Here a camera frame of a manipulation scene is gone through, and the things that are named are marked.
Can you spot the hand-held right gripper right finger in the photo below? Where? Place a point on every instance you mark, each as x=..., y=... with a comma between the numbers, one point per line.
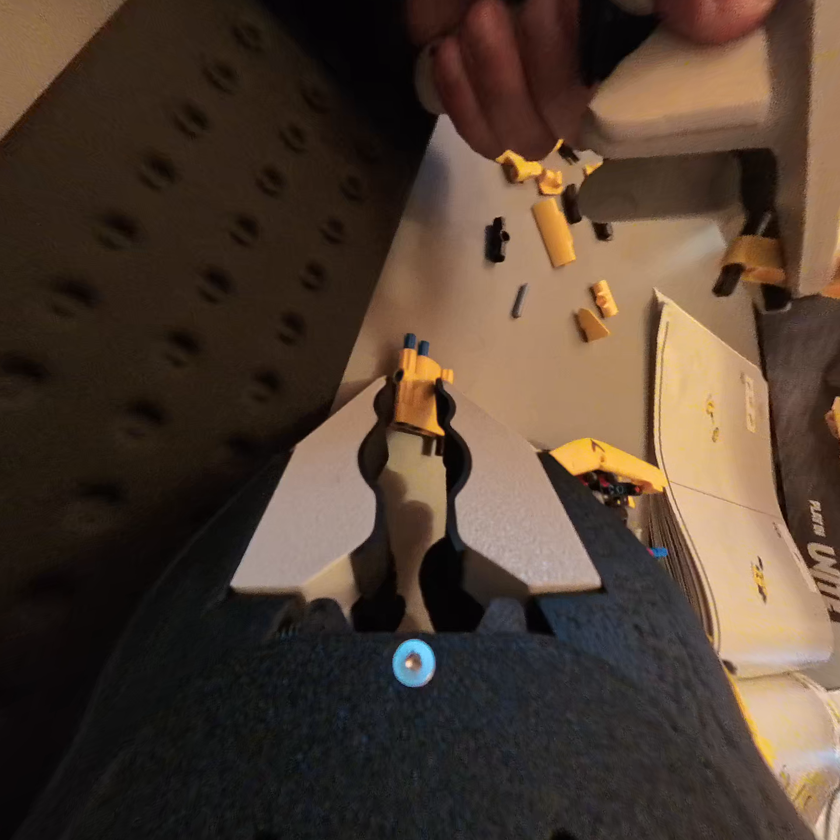
x=525, y=525

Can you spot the yellow brick with blue pins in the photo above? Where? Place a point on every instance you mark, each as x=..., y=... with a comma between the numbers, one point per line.
x=417, y=394

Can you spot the yellow toy brick car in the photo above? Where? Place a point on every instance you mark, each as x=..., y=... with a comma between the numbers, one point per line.
x=604, y=463

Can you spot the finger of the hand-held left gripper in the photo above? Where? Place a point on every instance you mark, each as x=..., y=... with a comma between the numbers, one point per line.
x=814, y=131

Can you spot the loose yellow brick panels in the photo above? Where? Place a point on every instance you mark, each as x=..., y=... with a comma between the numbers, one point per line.
x=554, y=229

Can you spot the loose black bricks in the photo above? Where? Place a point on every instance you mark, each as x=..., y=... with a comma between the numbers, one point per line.
x=495, y=239

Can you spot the white instruction booklet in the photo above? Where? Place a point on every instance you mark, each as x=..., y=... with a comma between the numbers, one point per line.
x=715, y=426

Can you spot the person's left hand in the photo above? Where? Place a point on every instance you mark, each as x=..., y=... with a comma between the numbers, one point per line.
x=505, y=79

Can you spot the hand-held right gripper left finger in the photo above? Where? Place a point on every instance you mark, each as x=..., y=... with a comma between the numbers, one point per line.
x=315, y=518

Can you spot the toy car set box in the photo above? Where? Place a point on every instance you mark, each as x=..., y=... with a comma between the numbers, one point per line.
x=800, y=394

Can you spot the grey desk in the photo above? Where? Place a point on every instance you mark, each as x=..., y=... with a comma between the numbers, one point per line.
x=525, y=380

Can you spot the small metal axle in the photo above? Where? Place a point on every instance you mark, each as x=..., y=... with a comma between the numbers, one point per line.
x=520, y=302

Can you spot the dark perforated panel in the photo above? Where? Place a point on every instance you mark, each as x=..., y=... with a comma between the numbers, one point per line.
x=164, y=295

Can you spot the yellow connector brick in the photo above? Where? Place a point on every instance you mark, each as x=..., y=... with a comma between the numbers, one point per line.
x=754, y=253

